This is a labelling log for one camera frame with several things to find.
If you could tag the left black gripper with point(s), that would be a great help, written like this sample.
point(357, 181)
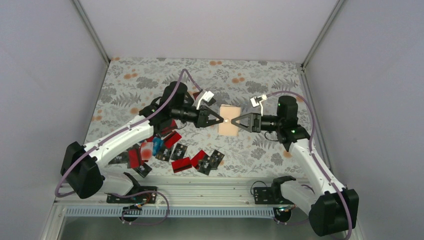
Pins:
point(206, 109)

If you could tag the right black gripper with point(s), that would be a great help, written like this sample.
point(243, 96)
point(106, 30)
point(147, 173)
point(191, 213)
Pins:
point(252, 129)

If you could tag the beige card holder wallet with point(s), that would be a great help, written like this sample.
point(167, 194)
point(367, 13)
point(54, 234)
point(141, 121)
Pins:
point(228, 113)

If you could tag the red vip card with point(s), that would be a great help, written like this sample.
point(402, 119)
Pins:
point(181, 164)

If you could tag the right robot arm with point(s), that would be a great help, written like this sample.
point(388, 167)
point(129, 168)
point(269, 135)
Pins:
point(330, 206)

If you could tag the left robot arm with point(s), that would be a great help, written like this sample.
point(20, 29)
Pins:
point(83, 166)

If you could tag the red card upper pile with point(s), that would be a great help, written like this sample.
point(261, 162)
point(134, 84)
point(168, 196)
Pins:
point(168, 129)

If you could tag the black card bottom pair right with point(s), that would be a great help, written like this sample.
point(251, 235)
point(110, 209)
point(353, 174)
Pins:
point(215, 159)

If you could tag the black card pair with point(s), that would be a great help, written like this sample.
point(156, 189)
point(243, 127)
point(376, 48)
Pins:
point(206, 165)
point(215, 159)

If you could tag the black card centre right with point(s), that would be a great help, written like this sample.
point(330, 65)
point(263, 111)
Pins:
point(178, 152)

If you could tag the red card centre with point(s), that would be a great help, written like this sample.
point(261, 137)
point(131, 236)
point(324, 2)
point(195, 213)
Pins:
point(171, 139)

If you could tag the black card bottom pair left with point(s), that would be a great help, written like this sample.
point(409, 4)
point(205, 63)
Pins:
point(206, 165)

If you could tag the blue card pile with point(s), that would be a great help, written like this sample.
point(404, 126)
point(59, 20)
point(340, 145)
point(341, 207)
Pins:
point(157, 145)

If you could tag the black card centre left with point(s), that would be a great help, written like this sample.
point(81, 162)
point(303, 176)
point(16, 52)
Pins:
point(164, 153)

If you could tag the white red dot card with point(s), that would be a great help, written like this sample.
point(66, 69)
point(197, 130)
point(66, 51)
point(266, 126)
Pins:
point(146, 151)

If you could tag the red card bottom left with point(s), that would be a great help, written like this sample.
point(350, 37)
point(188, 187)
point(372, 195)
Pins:
point(134, 158)

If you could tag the floral table mat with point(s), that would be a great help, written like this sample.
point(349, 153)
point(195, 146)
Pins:
point(132, 83)

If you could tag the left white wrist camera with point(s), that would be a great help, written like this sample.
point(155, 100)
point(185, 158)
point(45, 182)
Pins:
point(204, 96)

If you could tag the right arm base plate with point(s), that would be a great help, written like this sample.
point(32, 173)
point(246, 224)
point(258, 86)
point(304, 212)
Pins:
point(265, 196)

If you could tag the aluminium rail frame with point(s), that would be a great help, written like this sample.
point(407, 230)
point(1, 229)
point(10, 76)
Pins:
point(205, 191)

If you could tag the grey cable duct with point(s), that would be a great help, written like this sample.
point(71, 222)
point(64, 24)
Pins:
point(173, 212)

